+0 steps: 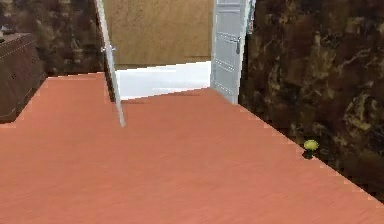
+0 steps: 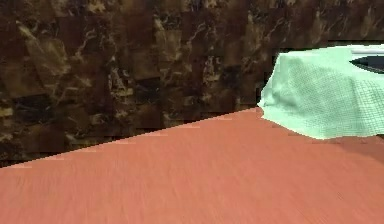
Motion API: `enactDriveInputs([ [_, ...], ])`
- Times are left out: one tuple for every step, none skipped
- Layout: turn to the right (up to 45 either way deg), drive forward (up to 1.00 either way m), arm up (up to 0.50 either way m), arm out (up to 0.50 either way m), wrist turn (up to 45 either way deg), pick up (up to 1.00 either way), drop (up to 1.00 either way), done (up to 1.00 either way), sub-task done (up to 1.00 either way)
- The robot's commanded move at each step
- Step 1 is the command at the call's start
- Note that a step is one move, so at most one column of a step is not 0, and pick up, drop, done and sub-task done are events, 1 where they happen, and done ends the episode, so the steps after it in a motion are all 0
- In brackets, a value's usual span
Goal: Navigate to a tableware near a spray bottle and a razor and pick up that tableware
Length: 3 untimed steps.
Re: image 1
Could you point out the grey panelled room door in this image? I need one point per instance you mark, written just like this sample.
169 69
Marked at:
228 50

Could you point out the white room door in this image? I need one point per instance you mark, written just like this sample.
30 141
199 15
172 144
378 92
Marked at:
111 66

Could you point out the yellow-green ball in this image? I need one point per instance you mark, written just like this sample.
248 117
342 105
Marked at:
310 145

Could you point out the dark brown wooden dresser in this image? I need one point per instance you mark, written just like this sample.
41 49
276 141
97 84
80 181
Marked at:
16 73

